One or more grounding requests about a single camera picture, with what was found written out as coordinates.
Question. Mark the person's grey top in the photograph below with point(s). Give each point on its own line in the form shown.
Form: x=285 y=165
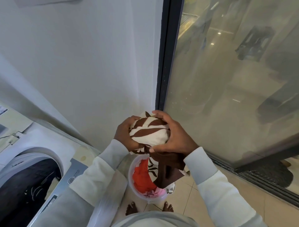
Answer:
x=156 y=219

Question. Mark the person's right foot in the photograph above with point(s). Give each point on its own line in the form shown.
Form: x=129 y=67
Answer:
x=167 y=207

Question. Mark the white washing machine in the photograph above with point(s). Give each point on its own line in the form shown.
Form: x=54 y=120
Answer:
x=35 y=149

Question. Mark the dark laundry in drum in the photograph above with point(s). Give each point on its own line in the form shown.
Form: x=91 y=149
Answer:
x=28 y=184

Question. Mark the person's left hand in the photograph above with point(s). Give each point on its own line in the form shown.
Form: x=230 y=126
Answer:
x=122 y=136

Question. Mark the person's right hand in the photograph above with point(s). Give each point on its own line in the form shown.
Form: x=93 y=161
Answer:
x=178 y=138

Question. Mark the pink cloth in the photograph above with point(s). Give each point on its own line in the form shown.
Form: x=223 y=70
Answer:
x=156 y=193

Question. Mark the white plastic bucket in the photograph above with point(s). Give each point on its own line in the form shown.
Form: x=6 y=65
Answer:
x=130 y=177

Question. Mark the person's left fingers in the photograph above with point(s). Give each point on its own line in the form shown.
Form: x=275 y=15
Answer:
x=130 y=119

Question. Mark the person's left forearm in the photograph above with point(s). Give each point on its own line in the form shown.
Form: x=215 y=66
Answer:
x=93 y=184

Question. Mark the brown white leaf-patterned cloth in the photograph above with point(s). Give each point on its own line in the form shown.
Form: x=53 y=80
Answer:
x=149 y=134

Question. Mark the person's right forearm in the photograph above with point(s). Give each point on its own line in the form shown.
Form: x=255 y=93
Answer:
x=219 y=187

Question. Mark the dark-framed glass sliding door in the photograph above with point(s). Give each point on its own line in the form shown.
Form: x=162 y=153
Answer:
x=233 y=81

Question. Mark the person's left foot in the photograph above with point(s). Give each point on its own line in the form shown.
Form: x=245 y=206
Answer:
x=133 y=208

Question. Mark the person's right thumb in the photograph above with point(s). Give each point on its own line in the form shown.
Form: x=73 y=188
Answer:
x=158 y=147

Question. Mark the person's foot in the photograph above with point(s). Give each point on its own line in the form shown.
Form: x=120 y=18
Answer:
x=167 y=207
x=133 y=208

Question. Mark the red cloth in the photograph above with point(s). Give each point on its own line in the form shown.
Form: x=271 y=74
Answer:
x=142 y=177

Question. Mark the dark doormat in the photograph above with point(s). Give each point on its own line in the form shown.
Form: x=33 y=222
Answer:
x=278 y=170

